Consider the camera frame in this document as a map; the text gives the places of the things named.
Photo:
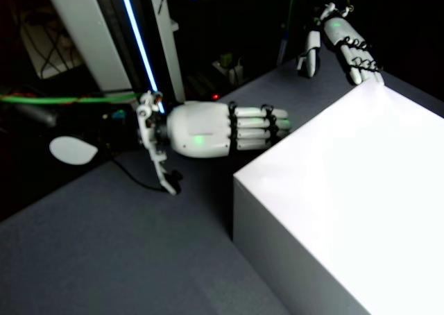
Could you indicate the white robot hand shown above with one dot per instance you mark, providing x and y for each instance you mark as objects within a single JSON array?
[
  {"x": 201, "y": 127},
  {"x": 341, "y": 30}
]

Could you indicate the large white box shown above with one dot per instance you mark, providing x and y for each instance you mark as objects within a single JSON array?
[{"x": 343, "y": 190}]

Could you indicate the blue light strip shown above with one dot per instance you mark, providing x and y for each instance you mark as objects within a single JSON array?
[{"x": 138, "y": 41}]

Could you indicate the white robot body column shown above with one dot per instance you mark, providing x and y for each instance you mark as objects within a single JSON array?
[{"x": 90, "y": 44}]

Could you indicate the grey table cloth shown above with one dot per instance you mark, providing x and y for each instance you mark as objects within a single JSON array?
[{"x": 104, "y": 252}]

